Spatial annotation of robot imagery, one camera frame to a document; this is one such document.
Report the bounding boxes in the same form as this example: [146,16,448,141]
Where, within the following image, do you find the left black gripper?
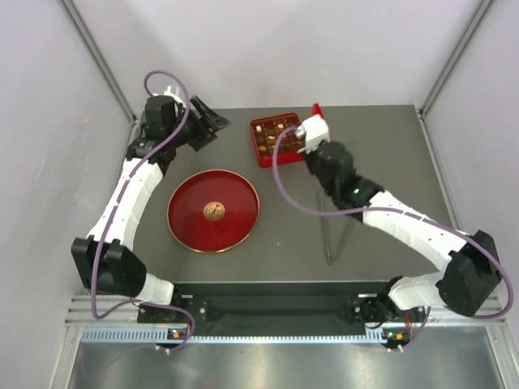
[168,96,230,152]

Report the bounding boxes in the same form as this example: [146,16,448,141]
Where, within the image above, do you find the red box lid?
[311,103,324,119]

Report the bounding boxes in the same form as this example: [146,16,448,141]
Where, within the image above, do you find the round dark red plate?
[166,169,260,253]

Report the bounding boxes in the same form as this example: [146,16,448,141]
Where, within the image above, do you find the metal tongs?
[315,186,354,267]

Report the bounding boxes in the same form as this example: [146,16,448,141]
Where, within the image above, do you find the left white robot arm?
[71,93,230,322]

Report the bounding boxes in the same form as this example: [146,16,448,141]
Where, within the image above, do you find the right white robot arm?
[301,141,502,321]

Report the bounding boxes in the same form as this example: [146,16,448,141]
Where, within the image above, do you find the red chocolate box with tray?
[250,112,303,169]

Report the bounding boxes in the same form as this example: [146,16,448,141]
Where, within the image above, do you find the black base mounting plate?
[137,281,424,337]

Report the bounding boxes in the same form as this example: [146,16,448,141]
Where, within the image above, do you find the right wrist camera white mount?
[294,114,331,155]

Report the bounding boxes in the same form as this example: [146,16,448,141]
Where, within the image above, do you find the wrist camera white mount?
[163,85,184,104]
[294,114,331,155]

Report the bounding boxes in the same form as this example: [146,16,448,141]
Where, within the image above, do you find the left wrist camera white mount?
[163,85,184,104]

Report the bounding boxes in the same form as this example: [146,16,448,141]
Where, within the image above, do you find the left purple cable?
[91,71,198,321]

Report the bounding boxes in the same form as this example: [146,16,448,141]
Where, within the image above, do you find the purple cable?
[271,125,515,320]
[91,71,198,321]

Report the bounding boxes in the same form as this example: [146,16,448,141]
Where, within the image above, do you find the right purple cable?
[271,125,515,320]

